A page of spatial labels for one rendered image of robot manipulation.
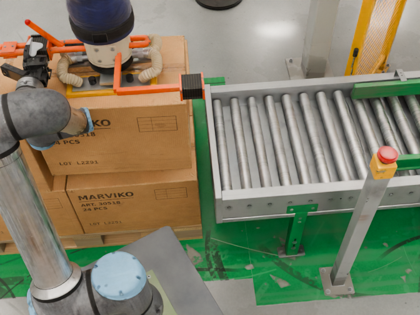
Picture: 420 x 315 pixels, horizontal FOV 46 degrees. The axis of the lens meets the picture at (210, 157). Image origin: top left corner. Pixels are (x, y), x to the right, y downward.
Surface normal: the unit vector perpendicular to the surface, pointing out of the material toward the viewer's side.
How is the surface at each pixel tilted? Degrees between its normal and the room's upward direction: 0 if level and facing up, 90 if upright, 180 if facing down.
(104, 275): 4
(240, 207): 90
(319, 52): 90
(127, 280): 4
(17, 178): 70
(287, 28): 0
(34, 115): 59
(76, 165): 90
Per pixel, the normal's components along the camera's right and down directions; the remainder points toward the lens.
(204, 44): -0.03, -0.62
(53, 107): 0.86, -0.14
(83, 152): 0.05, 0.79
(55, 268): 0.70, 0.27
